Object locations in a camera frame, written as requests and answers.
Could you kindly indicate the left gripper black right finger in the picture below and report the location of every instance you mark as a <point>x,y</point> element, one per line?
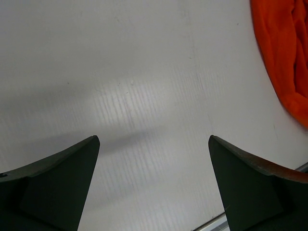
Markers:
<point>257,194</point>

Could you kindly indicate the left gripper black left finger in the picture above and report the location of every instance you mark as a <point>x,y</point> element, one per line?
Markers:
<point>49,194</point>

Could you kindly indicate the orange t shirt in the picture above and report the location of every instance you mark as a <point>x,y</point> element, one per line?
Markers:
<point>281,31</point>

